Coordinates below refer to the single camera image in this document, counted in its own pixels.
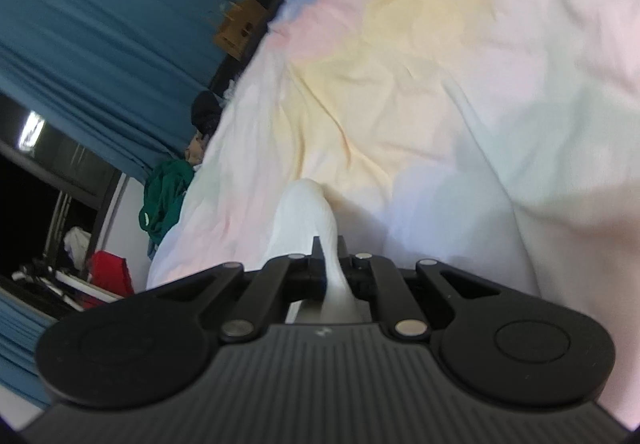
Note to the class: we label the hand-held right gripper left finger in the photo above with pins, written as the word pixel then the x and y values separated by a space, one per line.
pixel 312 275

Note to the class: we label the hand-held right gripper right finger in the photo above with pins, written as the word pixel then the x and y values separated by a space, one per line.
pixel 350 280

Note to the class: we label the white garment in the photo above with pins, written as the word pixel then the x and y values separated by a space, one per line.
pixel 307 219

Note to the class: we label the green garment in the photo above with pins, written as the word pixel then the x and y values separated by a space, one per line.
pixel 162 199

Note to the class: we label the black cap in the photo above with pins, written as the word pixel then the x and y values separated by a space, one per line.
pixel 205 111

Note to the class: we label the pastel rainbow blanket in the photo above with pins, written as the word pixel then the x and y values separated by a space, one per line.
pixel 425 98

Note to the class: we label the white drying rack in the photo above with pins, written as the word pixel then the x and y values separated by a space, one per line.
pixel 65 286

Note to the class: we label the cardboard box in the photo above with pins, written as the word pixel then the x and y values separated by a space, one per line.
pixel 239 27

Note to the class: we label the dark window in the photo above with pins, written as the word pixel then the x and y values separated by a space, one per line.
pixel 40 204

